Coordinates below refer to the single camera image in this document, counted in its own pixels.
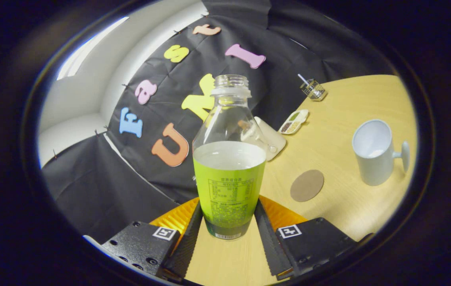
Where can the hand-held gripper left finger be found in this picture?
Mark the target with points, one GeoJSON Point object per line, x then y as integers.
{"type": "Point", "coordinates": [187, 246]}

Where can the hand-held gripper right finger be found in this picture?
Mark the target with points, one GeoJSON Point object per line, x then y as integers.
{"type": "Point", "coordinates": [271, 246]}

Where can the round brown coaster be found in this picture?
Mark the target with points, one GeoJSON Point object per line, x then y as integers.
{"type": "Point", "coordinates": [307, 186]}

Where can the green label juice bottle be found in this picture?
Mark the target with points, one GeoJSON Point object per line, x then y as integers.
{"type": "Point", "coordinates": [229, 186]}

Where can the white cup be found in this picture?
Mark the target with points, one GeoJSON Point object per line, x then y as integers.
{"type": "Point", "coordinates": [374, 167]}

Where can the wooden table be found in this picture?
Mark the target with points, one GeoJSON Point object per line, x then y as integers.
{"type": "Point", "coordinates": [348, 214]}

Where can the white toaster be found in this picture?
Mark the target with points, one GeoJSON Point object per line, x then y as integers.
{"type": "Point", "coordinates": [274, 140]}

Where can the white divided snack tray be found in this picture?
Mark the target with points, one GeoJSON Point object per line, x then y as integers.
{"type": "Point", "coordinates": [293, 121]}

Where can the white straw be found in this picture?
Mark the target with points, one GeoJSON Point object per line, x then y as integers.
{"type": "Point", "coordinates": [302, 78]}

